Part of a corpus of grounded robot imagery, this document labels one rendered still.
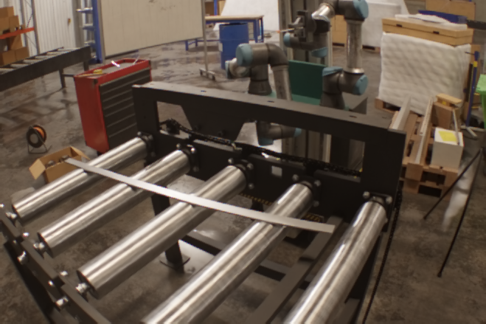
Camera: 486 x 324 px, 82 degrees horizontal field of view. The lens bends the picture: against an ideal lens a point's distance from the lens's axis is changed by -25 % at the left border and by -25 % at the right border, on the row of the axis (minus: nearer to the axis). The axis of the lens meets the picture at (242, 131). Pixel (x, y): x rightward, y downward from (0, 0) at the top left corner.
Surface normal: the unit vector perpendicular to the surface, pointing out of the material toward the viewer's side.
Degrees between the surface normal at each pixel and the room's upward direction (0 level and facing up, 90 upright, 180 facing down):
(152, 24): 90
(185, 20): 90
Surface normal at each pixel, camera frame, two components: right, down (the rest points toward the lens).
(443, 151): -0.51, 0.36
